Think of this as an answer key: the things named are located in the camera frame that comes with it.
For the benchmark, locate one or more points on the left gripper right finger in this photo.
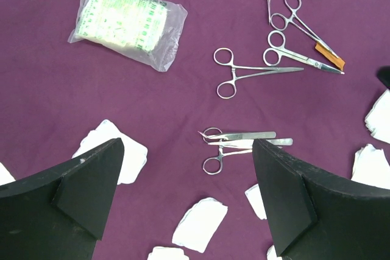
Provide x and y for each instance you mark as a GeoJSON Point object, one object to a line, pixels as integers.
{"type": "Point", "coordinates": [315, 214]}

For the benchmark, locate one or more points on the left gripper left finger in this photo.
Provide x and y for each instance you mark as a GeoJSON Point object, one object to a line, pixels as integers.
{"type": "Point", "coordinates": [61, 212]}

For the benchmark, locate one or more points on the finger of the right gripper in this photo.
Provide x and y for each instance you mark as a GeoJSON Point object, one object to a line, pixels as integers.
{"type": "Point", "coordinates": [383, 75]}

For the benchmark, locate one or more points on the steel surgical scissors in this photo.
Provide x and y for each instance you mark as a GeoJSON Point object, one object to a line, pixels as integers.
{"type": "Point", "coordinates": [281, 51]}

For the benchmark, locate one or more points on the white gauze pad far right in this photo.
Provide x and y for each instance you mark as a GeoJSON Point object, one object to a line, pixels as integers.
{"type": "Point", "coordinates": [377, 119]}

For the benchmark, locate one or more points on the white gauze pad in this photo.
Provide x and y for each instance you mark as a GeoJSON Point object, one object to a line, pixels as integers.
{"type": "Point", "coordinates": [254, 197]}
{"type": "Point", "coordinates": [135, 154]}
{"type": "Point", "coordinates": [271, 254]}
{"type": "Point", "coordinates": [199, 224]}
{"type": "Point", "coordinates": [167, 253]}
{"type": "Point", "coordinates": [366, 161]}
{"type": "Point", "coordinates": [377, 119]}

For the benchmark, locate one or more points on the white gauze pad lower right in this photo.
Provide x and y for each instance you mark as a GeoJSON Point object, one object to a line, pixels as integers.
{"type": "Point", "coordinates": [271, 254]}

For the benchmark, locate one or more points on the steel tweezers branded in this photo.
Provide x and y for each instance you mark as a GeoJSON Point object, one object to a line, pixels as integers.
{"type": "Point", "coordinates": [240, 136]}

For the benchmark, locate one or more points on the white gauze pad bottom left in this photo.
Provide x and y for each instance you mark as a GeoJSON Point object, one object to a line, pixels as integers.
{"type": "Point", "coordinates": [167, 253]}

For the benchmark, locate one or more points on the white gauze pad lower centre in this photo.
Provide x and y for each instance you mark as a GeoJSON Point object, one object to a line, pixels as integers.
{"type": "Point", "coordinates": [199, 224]}

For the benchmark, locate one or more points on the purple cloth drape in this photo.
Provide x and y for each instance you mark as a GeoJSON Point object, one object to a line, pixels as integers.
{"type": "Point", "coordinates": [54, 92]}

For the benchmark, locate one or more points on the packaged gauze bag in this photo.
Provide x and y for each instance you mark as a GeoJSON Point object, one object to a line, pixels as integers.
{"type": "Point", "coordinates": [147, 31]}

